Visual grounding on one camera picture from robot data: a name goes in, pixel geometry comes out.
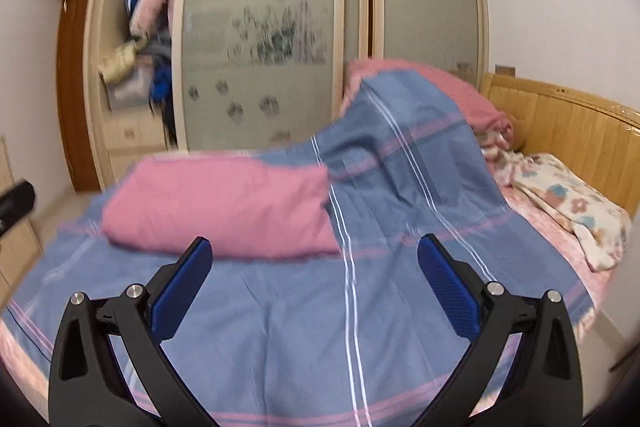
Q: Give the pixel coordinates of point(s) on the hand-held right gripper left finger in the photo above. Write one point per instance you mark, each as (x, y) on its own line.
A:
(185, 287)

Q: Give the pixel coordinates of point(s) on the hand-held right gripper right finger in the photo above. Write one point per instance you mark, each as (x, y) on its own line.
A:
(450, 292)

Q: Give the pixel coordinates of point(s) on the light wood cabinet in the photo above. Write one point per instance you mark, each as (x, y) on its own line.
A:
(15, 257)

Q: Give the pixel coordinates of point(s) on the pink mattress sheet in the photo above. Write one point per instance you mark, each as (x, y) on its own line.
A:
(550, 247)

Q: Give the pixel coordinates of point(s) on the blue plaid bed sheet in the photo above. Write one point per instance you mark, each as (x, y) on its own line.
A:
(300, 332)

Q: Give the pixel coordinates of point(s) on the brown wooden door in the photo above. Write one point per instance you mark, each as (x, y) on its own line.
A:
(75, 82)

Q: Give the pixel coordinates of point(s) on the floral blanket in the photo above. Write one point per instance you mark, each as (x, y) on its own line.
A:
(575, 207)

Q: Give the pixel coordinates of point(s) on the cream wardrobe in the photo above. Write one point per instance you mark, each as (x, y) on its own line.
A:
(100, 72)

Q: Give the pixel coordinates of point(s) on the beige bag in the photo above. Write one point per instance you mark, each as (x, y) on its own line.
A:
(119, 61)

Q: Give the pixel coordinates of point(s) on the dark blue garment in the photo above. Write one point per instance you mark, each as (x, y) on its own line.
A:
(161, 84)

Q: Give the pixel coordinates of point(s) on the pink quilt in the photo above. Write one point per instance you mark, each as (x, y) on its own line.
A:
(450, 92)

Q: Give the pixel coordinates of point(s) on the wooden bed headboard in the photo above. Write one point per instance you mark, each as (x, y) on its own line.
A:
(565, 127)

